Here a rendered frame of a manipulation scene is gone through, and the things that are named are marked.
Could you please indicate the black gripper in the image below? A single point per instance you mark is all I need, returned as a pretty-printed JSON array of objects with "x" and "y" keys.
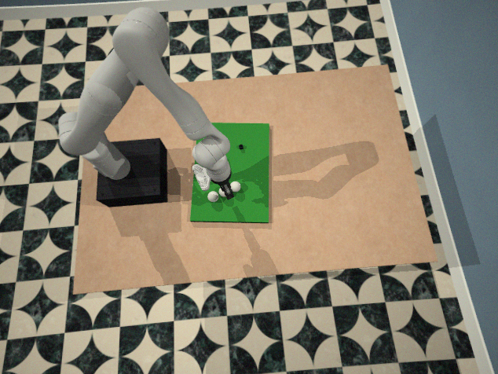
[{"x": 226, "y": 187}]

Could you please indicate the green golf mat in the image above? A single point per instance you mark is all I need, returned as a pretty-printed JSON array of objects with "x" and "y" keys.
[{"x": 248, "y": 159}]

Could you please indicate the white golf ball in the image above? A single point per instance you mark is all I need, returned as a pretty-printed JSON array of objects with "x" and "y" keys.
[
  {"x": 235, "y": 186},
  {"x": 212, "y": 196}
]

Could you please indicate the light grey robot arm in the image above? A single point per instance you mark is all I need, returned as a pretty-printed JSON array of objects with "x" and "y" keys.
[{"x": 139, "y": 42}]

